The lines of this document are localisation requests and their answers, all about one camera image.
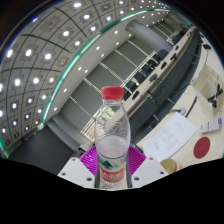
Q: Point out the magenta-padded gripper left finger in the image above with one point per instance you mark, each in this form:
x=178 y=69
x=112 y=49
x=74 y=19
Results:
x=74 y=170

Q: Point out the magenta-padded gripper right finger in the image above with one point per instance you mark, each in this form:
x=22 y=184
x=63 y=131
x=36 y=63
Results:
x=150 y=170

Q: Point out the clear red-capped water bottle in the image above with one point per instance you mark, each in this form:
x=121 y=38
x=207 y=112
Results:
x=112 y=150

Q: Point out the red floral ceramic mug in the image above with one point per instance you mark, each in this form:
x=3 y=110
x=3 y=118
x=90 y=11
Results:
x=170 y=165

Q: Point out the white printed paper sheet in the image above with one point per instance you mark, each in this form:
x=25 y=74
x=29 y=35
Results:
x=170 y=136

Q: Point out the flat round red coaster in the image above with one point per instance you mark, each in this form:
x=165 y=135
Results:
x=202 y=147

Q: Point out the long curved conference desk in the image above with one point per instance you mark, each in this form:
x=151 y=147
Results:
x=163 y=86

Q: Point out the black office chairs row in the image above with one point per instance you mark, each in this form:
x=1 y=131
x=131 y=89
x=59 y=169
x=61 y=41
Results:
x=140 y=77

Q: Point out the black binder clips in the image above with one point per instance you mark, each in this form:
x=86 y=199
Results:
x=216 y=95

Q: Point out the round ceiling lights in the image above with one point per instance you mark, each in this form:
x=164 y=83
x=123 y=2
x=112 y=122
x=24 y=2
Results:
x=48 y=56

